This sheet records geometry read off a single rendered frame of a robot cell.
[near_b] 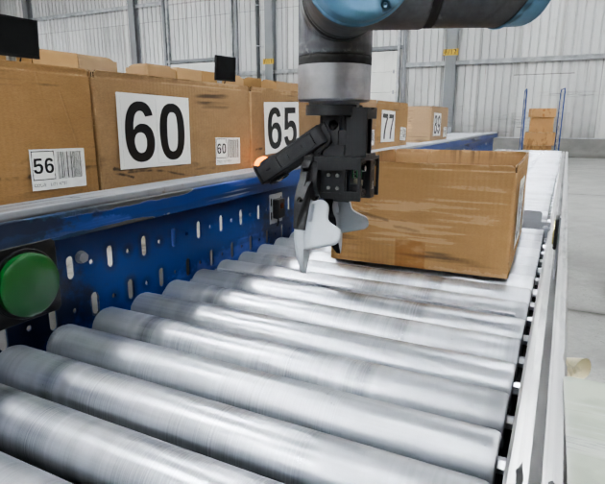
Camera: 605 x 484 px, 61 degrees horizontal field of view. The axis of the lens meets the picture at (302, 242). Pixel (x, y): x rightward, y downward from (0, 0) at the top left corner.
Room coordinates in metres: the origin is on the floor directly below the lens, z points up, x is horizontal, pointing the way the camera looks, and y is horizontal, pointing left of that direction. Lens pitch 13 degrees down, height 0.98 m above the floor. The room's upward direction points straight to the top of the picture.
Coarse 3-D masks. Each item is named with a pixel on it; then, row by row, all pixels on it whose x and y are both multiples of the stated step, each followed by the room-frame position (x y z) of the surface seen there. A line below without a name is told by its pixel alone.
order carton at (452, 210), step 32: (384, 160) 1.14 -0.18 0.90; (416, 160) 1.19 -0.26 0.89; (448, 160) 1.16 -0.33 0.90; (480, 160) 1.13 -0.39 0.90; (512, 160) 1.10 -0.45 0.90; (384, 192) 0.82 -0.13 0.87; (416, 192) 0.80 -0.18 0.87; (448, 192) 0.78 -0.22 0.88; (480, 192) 0.76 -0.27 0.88; (512, 192) 0.74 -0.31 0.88; (384, 224) 0.82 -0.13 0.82; (416, 224) 0.80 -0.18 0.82; (448, 224) 0.78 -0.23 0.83; (480, 224) 0.76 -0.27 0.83; (512, 224) 0.74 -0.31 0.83; (352, 256) 0.85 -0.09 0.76; (384, 256) 0.82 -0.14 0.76; (416, 256) 0.80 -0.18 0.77; (448, 256) 0.78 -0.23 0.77; (480, 256) 0.76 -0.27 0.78; (512, 256) 0.81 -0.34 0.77
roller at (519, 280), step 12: (264, 252) 0.95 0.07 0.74; (276, 252) 0.94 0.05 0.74; (288, 252) 0.93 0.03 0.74; (312, 252) 0.91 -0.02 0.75; (324, 252) 0.91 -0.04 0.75; (360, 264) 0.86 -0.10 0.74; (372, 264) 0.85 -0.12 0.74; (384, 264) 0.84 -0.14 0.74; (444, 276) 0.79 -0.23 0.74; (456, 276) 0.79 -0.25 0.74; (468, 276) 0.78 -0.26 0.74; (480, 276) 0.77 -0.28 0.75; (516, 276) 0.76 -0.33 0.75; (528, 276) 0.76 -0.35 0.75
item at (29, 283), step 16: (16, 256) 0.52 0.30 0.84; (32, 256) 0.53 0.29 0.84; (0, 272) 0.51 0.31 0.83; (16, 272) 0.51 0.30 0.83; (32, 272) 0.53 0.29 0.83; (48, 272) 0.54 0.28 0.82; (0, 288) 0.50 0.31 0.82; (16, 288) 0.51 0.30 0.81; (32, 288) 0.52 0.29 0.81; (48, 288) 0.54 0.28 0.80; (16, 304) 0.51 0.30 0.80; (32, 304) 0.52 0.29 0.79; (48, 304) 0.54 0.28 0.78
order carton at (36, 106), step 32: (0, 64) 0.60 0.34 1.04; (32, 64) 0.64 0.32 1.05; (0, 96) 0.60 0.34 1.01; (32, 96) 0.63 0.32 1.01; (64, 96) 0.68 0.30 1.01; (0, 128) 0.60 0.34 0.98; (32, 128) 0.63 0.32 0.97; (64, 128) 0.67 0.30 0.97; (0, 160) 0.59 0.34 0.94; (0, 192) 0.59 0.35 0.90; (32, 192) 0.62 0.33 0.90; (64, 192) 0.66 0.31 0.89
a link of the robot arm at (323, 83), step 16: (304, 64) 0.64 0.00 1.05; (320, 64) 0.62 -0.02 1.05; (336, 64) 0.62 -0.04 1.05; (352, 64) 0.62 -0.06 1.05; (368, 64) 0.64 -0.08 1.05; (304, 80) 0.64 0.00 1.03; (320, 80) 0.62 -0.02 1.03; (336, 80) 0.62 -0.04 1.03; (352, 80) 0.62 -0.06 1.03; (368, 80) 0.64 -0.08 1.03; (304, 96) 0.64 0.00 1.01; (320, 96) 0.62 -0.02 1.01; (336, 96) 0.62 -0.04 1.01; (352, 96) 0.62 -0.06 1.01; (368, 96) 0.64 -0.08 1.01
